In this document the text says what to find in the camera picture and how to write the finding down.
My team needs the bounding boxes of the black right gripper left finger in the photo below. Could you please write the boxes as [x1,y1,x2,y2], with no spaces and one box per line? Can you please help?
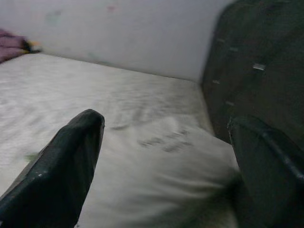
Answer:
[0,108,106,228]

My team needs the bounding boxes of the dark tufted headboard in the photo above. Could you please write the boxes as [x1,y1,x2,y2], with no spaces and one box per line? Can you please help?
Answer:
[200,0,304,152]

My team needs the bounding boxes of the white quilted mattress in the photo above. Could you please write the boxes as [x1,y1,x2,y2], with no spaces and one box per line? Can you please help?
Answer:
[0,52,216,200]

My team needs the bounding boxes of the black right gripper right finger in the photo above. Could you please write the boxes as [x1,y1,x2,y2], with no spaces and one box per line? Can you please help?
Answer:
[227,115,304,228]

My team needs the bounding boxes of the beige pillow with green mark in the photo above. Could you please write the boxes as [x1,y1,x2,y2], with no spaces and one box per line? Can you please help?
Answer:
[22,116,247,228]

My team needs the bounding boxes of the pink cartoon print blanket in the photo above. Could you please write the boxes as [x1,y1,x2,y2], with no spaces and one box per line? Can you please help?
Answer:
[0,28,43,64]

